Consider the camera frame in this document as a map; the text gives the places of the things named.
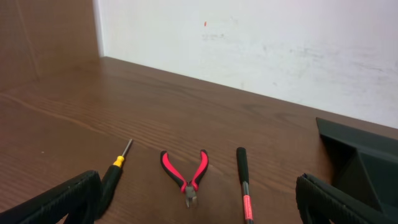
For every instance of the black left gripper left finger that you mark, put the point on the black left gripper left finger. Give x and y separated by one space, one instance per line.
76 201

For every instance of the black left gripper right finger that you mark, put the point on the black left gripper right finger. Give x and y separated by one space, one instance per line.
321 203

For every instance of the dark green gift box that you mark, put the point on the dark green gift box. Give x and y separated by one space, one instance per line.
365 165

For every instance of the small hammer black red handle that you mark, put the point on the small hammer black red handle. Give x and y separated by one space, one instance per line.
243 172

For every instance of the yellow black screwdriver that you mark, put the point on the yellow black screwdriver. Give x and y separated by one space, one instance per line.
110 181

